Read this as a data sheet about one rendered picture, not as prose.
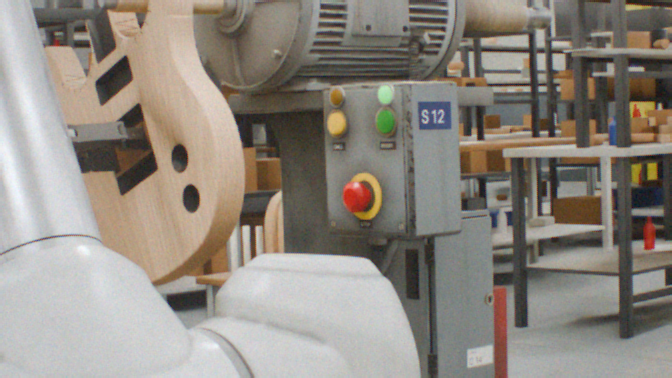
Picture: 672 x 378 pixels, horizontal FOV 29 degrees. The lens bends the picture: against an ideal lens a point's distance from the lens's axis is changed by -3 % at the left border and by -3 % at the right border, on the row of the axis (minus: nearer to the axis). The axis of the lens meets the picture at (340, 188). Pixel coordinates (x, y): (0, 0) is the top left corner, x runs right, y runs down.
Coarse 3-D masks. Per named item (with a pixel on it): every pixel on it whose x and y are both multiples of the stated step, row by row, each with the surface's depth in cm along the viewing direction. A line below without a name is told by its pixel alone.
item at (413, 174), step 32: (352, 96) 173; (416, 96) 167; (448, 96) 171; (352, 128) 173; (416, 128) 167; (448, 128) 171; (352, 160) 173; (384, 160) 169; (416, 160) 167; (448, 160) 171; (384, 192) 169; (416, 192) 167; (448, 192) 171; (352, 224) 174; (384, 224) 170; (416, 224) 167; (448, 224) 171; (384, 256) 181
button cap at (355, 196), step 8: (352, 184) 170; (360, 184) 170; (344, 192) 171; (352, 192) 170; (360, 192) 169; (368, 192) 171; (344, 200) 171; (352, 200) 170; (360, 200) 169; (368, 200) 171; (352, 208) 170; (360, 208) 170
